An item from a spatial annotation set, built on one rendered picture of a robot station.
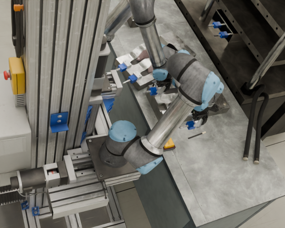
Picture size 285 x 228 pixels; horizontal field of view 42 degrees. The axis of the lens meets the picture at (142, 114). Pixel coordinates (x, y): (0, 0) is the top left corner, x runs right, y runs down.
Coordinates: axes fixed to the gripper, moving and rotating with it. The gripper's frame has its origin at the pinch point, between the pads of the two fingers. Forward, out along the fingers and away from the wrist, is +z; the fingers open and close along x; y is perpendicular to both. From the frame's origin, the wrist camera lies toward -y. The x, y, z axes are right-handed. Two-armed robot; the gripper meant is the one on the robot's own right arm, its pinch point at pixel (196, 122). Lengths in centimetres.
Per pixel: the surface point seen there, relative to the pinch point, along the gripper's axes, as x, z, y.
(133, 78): -45, 8, 21
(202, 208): 44.3, 15.1, 13.1
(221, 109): -10.0, 9.0, -28.4
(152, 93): -26.5, 1.6, 17.2
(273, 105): -18, 34, -96
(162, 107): -19.5, 8.7, 11.2
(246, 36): -53, -9, -67
